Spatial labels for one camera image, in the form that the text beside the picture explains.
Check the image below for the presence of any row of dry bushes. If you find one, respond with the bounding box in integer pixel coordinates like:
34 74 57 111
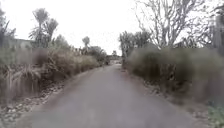
0 44 109 106

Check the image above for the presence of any leaf-strewn dirt verge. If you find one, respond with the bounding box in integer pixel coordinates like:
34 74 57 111
0 68 98 128
120 66 224 128

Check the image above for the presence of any group of dark trees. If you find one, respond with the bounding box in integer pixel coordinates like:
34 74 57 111
118 29 152 58

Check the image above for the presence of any grey asphalt path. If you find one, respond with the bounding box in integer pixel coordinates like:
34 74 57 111
15 63 205 128

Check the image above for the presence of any tall palm-like tree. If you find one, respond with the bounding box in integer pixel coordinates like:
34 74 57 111
28 7 60 48

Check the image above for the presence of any row of dense bushes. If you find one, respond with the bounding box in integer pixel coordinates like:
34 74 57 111
124 44 224 108

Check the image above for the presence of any small distant tree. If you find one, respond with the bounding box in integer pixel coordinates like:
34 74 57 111
81 35 92 50

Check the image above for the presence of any building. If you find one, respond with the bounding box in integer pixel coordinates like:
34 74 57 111
3 37 34 50

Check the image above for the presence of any bare branching tree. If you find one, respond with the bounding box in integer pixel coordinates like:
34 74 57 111
134 0 214 50

